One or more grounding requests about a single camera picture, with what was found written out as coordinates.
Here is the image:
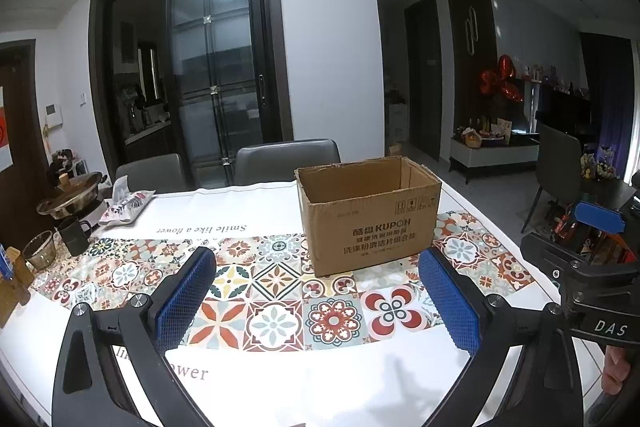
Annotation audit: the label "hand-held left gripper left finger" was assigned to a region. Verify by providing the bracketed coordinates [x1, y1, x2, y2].
[51, 246, 217, 427]

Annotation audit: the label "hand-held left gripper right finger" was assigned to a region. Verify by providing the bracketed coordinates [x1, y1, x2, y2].
[417, 247, 586, 427]

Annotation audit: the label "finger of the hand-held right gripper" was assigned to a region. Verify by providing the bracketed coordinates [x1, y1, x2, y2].
[520, 231, 601, 304]
[574, 191, 640, 238]

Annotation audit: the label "brown cardboard box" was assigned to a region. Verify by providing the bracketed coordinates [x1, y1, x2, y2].
[294, 156, 443, 279]

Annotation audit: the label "person's right hand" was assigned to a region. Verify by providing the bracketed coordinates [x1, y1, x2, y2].
[602, 347, 632, 395]

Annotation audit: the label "red snack bag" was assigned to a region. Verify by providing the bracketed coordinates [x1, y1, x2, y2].
[550, 207, 581, 244]

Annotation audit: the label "dark chair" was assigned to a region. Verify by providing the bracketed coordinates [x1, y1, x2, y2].
[522, 109, 601, 233]

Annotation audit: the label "patterned tile-print tablecloth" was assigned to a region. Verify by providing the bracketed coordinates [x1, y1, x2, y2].
[0, 179, 601, 427]

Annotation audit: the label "white low sideboard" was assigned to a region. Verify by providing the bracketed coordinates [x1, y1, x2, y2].
[449, 134, 541, 185]

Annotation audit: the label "printed tissue pack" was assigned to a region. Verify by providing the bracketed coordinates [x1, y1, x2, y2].
[98, 176, 156, 225]

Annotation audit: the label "purple curtain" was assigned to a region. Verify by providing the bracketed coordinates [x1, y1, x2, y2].
[597, 37, 640, 178]

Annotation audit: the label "grey dining chair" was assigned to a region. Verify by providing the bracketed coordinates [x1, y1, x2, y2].
[234, 138, 342, 185]
[115, 153, 188, 195]

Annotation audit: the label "black mug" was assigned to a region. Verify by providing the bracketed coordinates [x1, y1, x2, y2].
[57, 217, 93, 257]

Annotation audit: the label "metal hot pot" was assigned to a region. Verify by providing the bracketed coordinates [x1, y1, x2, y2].
[37, 172, 108, 228]

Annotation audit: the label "glass bowl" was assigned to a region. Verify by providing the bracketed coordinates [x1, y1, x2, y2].
[22, 231, 56, 270]

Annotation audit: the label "red heart balloons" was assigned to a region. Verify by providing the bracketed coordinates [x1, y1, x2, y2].
[480, 54, 523, 102]

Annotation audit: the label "wooden block holder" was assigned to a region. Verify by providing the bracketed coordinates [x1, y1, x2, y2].
[0, 252, 36, 328]

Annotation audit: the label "small dark plush toy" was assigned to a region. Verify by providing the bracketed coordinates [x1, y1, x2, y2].
[50, 148, 76, 172]

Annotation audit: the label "dark tall cabinet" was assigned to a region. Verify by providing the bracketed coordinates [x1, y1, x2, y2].
[442, 0, 493, 158]

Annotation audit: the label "dark framed sliding glass door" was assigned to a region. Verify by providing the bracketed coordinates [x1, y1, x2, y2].
[90, 0, 293, 188]

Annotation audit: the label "red and white door poster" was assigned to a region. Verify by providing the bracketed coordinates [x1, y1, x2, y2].
[0, 87, 13, 170]

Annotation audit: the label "dark wooden door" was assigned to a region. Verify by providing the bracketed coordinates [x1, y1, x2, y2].
[0, 39, 38, 208]

